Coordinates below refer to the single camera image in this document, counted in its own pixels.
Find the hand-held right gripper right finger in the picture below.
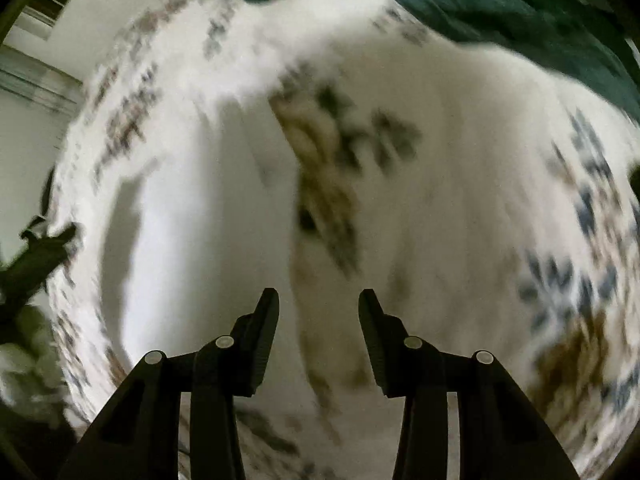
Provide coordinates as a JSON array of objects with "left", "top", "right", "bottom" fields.
[{"left": 357, "top": 287, "right": 581, "bottom": 480}]

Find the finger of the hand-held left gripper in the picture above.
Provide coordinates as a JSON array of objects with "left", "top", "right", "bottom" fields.
[{"left": 19, "top": 221, "right": 81, "bottom": 286}]

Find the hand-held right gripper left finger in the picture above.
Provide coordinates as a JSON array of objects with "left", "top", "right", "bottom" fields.
[{"left": 57, "top": 287, "right": 281, "bottom": 480}]

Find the white knit sweater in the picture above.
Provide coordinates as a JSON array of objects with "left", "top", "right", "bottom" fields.
[{"left": 95, "top": 0, "right": 321, "bottom": 421}]

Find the grey-green curtain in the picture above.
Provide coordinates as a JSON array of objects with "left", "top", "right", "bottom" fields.
[{"left": 0, "top": 45, "right": 83, "bottom": 118}]

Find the floral bed sheet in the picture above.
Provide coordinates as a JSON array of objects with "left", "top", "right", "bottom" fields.
[{"left": 45, "top": 0, "right": 640, "bottom": 480}]

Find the dark green plush blanket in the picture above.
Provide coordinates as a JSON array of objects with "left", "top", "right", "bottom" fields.
[{"left": 230, "top": 0, "right": 640, "bottom": 126}]

